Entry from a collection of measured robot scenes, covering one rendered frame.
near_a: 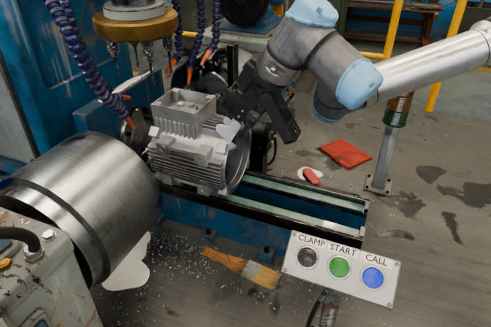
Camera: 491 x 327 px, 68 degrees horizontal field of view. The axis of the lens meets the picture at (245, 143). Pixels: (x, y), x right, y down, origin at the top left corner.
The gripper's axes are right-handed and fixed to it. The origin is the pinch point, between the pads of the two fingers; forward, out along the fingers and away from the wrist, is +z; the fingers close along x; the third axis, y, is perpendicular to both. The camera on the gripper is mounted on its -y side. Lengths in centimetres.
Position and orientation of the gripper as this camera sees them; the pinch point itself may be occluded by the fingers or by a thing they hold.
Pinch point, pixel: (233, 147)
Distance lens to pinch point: 79.8
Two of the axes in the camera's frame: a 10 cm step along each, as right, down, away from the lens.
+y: -8.0, -6.0, 0.0
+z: -4.6, 6.2, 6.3
